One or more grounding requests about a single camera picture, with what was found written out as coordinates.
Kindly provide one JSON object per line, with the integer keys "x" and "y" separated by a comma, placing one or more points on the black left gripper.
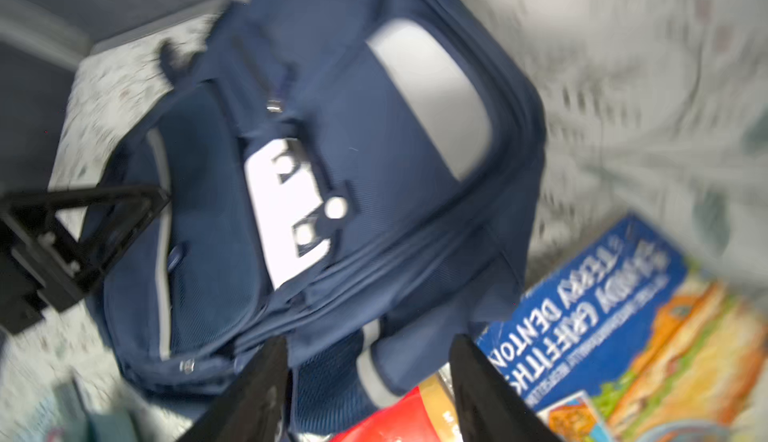
{"x": 44, "y": 266}

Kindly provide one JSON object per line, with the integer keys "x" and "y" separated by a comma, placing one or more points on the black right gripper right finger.
{"x": 488, "y": 409}

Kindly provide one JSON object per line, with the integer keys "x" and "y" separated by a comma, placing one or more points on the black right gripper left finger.
{"x": 253, "y": 408}

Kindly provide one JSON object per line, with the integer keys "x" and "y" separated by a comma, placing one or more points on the blue treehouse paperback book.
{"x": 632, "y": 340}

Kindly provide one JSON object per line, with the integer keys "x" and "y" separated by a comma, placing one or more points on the navy blue student backpack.
{"x": 359, "y": 177}

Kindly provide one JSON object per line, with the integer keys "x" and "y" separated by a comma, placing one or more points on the red card box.
{"x": 427, "y": 413}

